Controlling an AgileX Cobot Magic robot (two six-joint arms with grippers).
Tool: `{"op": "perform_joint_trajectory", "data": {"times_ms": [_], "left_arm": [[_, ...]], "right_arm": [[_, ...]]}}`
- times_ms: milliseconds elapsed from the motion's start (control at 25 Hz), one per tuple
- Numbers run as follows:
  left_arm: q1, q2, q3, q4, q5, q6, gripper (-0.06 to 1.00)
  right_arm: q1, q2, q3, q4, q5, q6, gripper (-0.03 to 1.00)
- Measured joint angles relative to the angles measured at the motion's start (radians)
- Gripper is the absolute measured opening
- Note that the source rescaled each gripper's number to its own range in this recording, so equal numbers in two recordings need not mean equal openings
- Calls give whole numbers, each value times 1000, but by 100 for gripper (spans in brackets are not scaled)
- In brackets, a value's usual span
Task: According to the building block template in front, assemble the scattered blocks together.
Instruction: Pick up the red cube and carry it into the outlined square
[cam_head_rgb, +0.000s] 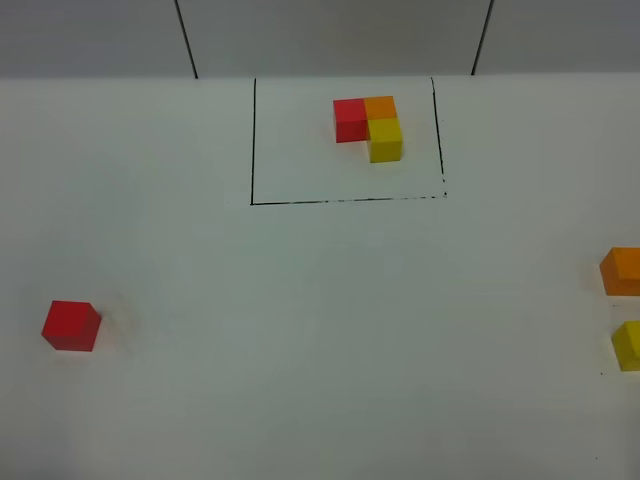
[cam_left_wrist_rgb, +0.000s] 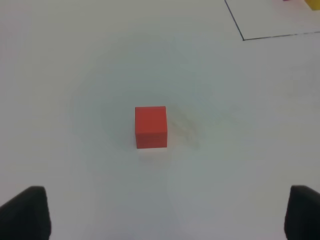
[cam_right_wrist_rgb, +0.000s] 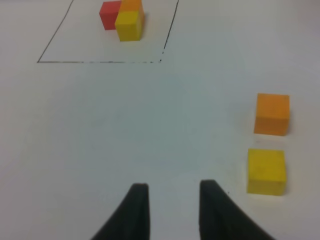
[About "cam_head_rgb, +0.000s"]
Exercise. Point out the red template block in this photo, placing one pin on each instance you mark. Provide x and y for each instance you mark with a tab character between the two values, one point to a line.
350	120

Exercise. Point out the yellow template block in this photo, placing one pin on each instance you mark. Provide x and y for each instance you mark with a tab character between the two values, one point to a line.
385	140

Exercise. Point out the orange template block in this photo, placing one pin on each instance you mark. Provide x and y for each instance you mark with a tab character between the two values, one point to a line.
380	107

